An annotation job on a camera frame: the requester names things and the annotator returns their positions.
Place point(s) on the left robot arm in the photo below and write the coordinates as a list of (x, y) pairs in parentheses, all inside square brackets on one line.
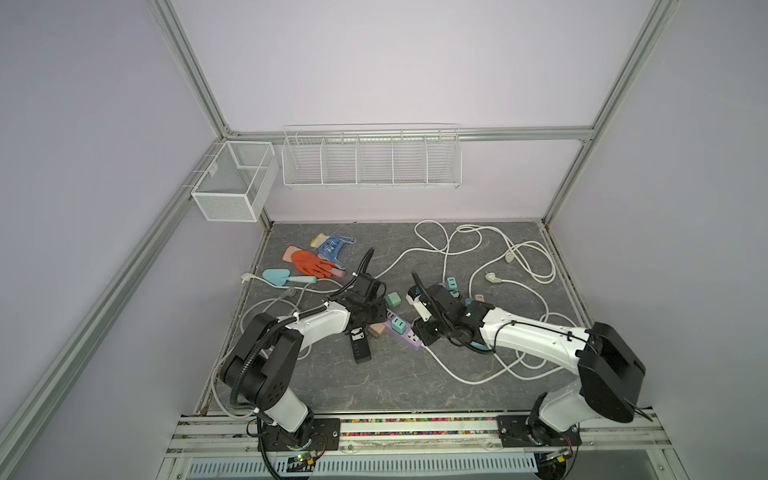
[(259, 370)]

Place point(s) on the white wire basket rack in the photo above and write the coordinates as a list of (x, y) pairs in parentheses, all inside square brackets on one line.
[(372, 156)]

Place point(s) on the purple power strip front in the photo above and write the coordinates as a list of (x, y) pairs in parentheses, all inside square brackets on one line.
[(410, 337)]

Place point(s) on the pink USB charger plug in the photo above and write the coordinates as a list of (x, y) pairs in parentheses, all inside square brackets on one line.
[(377, 330)]

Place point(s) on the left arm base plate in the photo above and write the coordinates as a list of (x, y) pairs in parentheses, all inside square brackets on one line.
[(318, 434)]

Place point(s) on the blue patterned glove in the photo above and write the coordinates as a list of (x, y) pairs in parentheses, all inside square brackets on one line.
[(330, 249)]

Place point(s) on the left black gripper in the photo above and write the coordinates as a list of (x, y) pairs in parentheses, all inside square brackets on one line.
[(381, 312)]

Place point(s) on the pink glove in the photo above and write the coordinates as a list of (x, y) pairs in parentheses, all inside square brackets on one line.
[(287, 258)]

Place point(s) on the teal dustpan scoop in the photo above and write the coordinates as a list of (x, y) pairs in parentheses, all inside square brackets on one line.
[(281, 277)]

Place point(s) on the green USB charger plug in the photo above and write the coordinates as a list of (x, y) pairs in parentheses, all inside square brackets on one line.
[(393, 300)]

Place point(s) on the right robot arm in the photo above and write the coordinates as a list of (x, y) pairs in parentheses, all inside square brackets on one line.
[(608, 374)]

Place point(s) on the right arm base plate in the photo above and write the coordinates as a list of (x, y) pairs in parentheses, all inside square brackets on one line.
[(518, 431)]

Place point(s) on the teal power strip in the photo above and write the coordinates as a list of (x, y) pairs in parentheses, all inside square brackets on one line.
[(475, 344)]

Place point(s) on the red rubber glove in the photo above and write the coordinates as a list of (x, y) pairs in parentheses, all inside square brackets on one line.
[(311, 265)]

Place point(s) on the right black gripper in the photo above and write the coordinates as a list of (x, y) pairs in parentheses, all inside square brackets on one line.
[(419, 327)]

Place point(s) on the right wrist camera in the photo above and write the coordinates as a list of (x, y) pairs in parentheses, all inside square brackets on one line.
[(413, 298)]

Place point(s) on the white mesh box basket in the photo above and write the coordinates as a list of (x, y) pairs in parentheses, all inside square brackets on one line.
[(235, 185)]

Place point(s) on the black power strip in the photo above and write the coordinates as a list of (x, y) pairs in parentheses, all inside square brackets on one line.
[(360, 345)]

